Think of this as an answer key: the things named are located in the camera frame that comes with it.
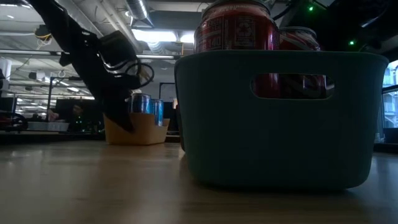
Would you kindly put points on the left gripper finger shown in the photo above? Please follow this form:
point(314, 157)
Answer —
point(119, 109)

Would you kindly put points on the slim silver-lid can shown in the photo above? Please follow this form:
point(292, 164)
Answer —
point(158, 110)
point(141, 103)

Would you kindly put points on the yellow plastic bin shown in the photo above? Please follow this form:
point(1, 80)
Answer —
point(140, 133)

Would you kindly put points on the red soda can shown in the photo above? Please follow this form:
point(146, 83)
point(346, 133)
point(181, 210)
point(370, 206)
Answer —
point(298, 39)
point(236, 28)

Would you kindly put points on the green plastic bin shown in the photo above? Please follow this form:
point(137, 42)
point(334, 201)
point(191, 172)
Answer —
point(280, 140)

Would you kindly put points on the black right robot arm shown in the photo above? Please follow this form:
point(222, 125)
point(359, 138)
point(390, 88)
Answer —
point(387, 12)

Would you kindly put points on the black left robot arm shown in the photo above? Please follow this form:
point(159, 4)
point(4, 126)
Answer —
point(65, 34)

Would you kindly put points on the ceiling light panel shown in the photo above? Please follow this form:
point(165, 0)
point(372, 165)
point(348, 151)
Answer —
point(154, 35)
point(187, 38)

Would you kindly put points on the person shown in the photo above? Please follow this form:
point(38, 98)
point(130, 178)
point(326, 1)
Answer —
point(79, 119)

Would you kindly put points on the white storage tray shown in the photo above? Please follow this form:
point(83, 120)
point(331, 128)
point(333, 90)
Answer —
point(48, 126)

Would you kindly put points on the white column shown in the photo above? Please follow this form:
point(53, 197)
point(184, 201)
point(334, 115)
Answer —
point(4, 67)

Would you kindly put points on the silver ceiling duct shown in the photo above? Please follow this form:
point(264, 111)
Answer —
point(138, 9)

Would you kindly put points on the grey ceiling rail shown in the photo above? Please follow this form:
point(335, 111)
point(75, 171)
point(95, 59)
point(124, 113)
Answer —
point(25, 52)

